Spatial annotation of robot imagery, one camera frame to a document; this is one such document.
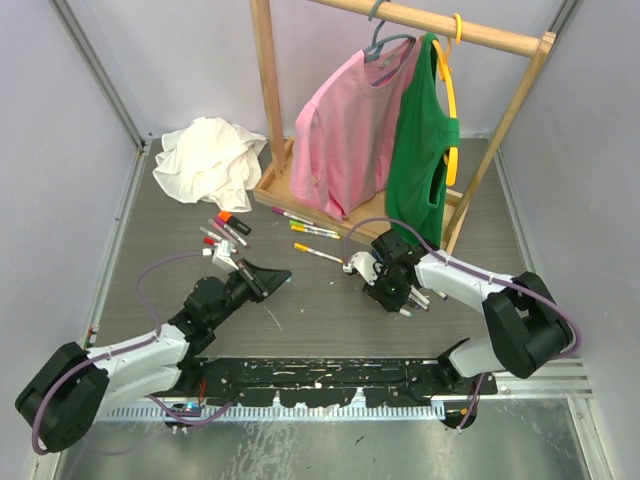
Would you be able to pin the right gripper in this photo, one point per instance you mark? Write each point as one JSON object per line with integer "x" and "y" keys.
{"x": 391, "y": 303}

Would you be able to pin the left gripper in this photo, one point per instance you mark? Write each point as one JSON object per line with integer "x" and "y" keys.
{"x": 265, "y": 280}

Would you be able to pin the teal cap marker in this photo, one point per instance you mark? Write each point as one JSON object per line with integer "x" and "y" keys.
{"x": 405, "y": 312}

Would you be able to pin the grey cap marker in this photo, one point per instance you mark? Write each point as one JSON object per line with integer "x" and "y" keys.
{"x": 419, "y": 298}

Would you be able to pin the yellow cap marker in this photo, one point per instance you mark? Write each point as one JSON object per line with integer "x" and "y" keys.
{"x": 303, "y": 248}

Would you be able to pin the blue cap marker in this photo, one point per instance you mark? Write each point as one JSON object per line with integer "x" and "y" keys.
{"x": 442, "y": 296}

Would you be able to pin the green cap marker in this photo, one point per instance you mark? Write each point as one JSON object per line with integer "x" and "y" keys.
{"x": 303, "y": 227}

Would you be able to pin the magenta cap marker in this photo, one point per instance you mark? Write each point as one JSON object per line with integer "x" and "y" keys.
{"x": 292, "y": 216}

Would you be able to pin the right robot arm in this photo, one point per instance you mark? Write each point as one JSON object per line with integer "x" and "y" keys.
{"x": 524, "y": 328}

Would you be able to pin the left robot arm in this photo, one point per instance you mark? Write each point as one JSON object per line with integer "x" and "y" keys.
{"x": 76, "y": 386}

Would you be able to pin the orange black highlighter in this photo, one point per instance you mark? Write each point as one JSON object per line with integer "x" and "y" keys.
{"x": 234, "y": 222}

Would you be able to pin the pink cap marker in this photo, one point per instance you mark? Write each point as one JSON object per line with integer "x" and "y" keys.
{"x": 220, "y": 224}

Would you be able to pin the white crumpled cloth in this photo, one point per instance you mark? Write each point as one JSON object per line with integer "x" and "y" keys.
{"x": 212, "y": 161}

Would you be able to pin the pink t-shirt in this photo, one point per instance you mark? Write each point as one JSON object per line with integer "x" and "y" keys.
{"x": 345, "y": 134}

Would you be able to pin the green tank top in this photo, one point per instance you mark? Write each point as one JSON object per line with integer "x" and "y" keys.
{"x": 416, "y": 188}

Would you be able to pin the yellow clothes hanger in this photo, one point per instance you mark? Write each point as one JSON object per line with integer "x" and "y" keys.
{"x": 450, "y": 100}

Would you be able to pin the grey clothes hanger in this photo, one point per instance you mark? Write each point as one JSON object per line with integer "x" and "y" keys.
{"x": 374, "y": 50}

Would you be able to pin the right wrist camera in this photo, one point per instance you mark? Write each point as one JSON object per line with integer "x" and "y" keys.
{"x": 363, "y": 264}

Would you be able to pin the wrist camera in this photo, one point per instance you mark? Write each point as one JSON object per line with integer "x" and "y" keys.
{"x": 221, "y": 256}
{"x": 363, "y": 264}

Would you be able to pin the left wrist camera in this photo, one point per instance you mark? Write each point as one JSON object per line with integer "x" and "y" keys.
{"x": 221, "y": 256}

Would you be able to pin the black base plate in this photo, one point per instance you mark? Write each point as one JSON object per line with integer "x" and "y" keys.
{"x": 315, "y": 382}

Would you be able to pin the grey cable duct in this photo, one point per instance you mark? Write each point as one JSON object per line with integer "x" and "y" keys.
{"x": 358, "y": 411}

